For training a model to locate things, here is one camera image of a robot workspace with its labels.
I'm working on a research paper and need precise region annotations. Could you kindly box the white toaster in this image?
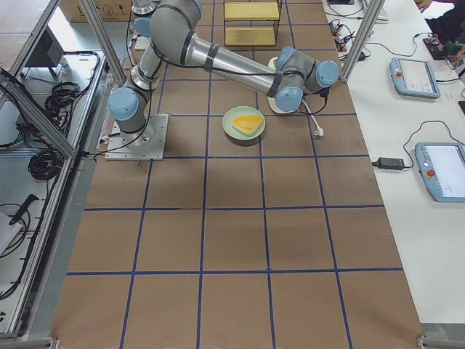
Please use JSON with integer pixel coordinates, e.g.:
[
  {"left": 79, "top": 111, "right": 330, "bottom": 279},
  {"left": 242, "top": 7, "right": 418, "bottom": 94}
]
[{"left": 267, "top": 52, "right": 305, "bottom": 113}]

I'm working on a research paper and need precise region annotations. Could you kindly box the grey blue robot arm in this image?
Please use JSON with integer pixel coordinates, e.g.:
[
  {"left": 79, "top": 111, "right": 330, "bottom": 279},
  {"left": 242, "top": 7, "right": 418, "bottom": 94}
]
[{"left": 108, "top": 1, "right": 340, "bottom": 135}]

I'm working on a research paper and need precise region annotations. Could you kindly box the triangular yellow pastry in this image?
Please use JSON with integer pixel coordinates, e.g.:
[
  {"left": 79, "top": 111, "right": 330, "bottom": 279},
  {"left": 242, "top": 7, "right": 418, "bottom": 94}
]
[{"left": 232, "top": 115, "right": 264, "bottom": 135}]

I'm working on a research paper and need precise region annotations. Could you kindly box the light green plate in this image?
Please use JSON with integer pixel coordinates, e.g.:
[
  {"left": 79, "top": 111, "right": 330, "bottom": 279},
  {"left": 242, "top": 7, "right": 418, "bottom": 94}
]
[{"left": 222, "top": 106, "right": 266, "bottom": 140}]

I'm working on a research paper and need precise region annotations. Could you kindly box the black power adapter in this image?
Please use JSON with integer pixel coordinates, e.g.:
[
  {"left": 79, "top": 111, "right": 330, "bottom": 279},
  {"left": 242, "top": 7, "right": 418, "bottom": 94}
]
[{"left": 371, "top": 157, "right": 405, "bottom": 170}]

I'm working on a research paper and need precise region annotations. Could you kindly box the upper teach pendant tablet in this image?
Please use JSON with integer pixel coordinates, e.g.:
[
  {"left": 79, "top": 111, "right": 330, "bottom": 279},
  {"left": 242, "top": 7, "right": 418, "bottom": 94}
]
[{"left": 389, "top": 57, "right": 441, "bottom": 99}]

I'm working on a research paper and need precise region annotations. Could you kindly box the teach pendant tablet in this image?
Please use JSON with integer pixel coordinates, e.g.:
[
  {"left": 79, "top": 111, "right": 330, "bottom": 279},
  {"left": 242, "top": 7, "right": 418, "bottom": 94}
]
[
  {"left": 415, "top": 142, "right": 464, "bottom": 203},
  {"left": 389, "top": 57, "right": 441, "bottom": 99}
]

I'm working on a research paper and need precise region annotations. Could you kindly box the lower teach pendant tablet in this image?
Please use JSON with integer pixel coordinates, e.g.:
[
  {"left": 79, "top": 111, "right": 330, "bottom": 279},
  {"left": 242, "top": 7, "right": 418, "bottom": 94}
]
[{"left": 415, "top": 142, "right": 464, "bottom": 203}]

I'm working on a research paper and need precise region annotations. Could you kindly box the black monitor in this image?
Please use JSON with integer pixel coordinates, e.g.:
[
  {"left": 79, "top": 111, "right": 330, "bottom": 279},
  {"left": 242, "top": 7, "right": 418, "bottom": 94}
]
[{"left": 25, "top": 26, "right": 64, "bottom": 77}]

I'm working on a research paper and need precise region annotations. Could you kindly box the cardboard box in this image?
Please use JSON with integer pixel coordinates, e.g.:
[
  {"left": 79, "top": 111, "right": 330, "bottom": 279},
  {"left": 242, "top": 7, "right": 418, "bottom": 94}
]
[{"left": 58, "top": 0, "right": 132, "bottom": 23}]

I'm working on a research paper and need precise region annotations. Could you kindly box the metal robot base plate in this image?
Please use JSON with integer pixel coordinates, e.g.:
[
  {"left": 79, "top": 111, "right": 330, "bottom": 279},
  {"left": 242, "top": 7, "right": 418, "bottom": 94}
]
[{"left": 105, "top": 113, "right": 169, "bottom": 161}]

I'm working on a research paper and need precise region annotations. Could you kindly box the white toaster power cable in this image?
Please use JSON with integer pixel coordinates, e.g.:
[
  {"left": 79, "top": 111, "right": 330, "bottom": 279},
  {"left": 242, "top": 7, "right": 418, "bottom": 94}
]
[{"left": 296, "top": 97, "right": 326, "bottom": 138}]

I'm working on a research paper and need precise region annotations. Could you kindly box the yellow wire shelf rack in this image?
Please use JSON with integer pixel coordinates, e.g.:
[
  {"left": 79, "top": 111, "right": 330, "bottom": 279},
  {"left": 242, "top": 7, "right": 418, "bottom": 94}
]
[{"left": 223, "top": 1, "right": 282, "bottom": 47}]

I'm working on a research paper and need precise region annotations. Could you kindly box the coiled black cable bundle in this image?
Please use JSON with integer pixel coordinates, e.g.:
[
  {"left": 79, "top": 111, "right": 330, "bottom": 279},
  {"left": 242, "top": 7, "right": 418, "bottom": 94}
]
[{"left": 28, "top": 149, "right": 62, "bottom": 181}]

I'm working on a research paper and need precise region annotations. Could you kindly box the aluminium frame post right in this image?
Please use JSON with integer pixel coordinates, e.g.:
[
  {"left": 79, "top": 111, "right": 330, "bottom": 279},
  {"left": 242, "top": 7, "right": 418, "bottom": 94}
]
[{"left": 341, "top": 0, "right": 384, "bottom": 83}]

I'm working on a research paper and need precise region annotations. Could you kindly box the aluminium frame post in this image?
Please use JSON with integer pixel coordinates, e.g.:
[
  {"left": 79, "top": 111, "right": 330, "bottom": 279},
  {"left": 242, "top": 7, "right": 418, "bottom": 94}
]
[
  {"left": 78, "top": 0, "right": 126, "bottom": 87},
  {"left": 341, "top": 0, "right": 384, "bottom": 83}
]

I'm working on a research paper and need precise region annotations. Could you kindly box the aluminium frame post left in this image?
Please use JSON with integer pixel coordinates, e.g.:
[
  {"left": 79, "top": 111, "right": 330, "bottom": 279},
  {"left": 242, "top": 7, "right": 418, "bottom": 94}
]
[{"left": 78, "top": 0, "right": 126, "bottom": 87}]

